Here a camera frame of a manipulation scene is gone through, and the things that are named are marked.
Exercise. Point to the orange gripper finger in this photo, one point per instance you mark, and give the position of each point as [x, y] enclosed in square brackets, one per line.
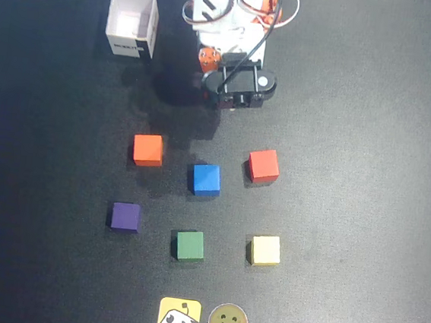
[210, 59]

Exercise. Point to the red cube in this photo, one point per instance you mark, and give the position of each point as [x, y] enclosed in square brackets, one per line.
[263, 166]

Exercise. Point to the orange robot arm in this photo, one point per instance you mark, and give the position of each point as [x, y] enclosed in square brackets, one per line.
[271, 2]

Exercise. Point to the orange cube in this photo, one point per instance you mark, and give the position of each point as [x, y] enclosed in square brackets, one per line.
[148, 149]

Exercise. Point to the blue cube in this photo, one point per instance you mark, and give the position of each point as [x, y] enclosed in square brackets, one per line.
[206, 179]

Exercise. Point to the purple cube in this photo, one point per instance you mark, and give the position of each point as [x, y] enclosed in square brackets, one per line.
[125, 217]

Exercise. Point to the green cube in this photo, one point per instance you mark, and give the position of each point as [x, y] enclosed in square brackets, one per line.
[190, 245]

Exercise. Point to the yellow cube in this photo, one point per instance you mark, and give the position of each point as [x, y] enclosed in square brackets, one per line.
[265, 250]

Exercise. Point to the white open cardboard box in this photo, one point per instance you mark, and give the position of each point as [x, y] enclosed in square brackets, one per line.
[131, 20]

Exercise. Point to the black table mat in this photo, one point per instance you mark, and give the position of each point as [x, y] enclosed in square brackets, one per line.
[351, 182]

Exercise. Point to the yellow robot sticker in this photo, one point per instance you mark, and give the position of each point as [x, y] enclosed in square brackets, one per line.
[179, 318]

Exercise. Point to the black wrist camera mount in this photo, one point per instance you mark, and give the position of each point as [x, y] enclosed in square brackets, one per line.
[246, 82]

